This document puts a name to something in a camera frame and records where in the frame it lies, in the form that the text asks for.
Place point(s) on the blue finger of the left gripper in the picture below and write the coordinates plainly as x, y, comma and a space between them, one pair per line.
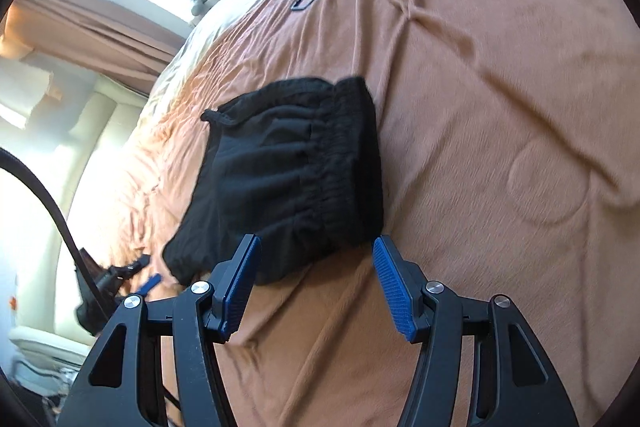
127, 271
149, 284

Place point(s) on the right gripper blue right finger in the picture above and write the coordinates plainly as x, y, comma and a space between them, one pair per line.
402, 284

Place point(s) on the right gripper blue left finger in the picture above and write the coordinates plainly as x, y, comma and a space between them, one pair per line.
232, 282

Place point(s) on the black pants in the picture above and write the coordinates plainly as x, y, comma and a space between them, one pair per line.
295, 163

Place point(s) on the orange bed blanket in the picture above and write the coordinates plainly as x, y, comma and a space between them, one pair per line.
509, 139

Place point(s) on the pink brown curtain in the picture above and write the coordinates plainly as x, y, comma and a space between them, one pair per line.
96, 34

